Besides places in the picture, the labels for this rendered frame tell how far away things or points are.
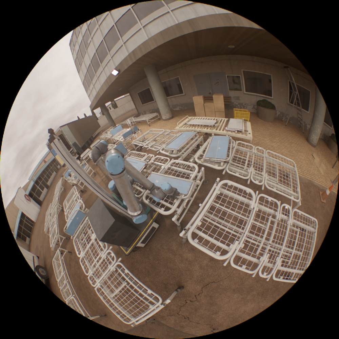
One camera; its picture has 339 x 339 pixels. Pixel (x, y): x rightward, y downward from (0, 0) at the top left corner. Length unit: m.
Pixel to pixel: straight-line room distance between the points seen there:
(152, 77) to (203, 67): 2.91
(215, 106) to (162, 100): 2.72
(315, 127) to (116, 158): 6.08
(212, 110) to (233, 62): 3.53
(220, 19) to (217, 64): 3.62
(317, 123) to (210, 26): 4.85
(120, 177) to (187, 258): 1.38
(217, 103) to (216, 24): 2.91
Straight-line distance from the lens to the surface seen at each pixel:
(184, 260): 1.62
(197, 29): 3.51
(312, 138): 5.90
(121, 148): 2.71
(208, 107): 4.24
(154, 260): 1.76
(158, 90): 5.53
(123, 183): 0.70
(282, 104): 7.01
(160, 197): 0.98
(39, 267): 7.77
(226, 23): 3.51
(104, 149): 1.21
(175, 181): 1.37
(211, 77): 6.50
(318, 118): 5.77
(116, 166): 0.61
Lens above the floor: 1.59
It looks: 43 degrees down
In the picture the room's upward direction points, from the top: 23 degrees counter-clockwise
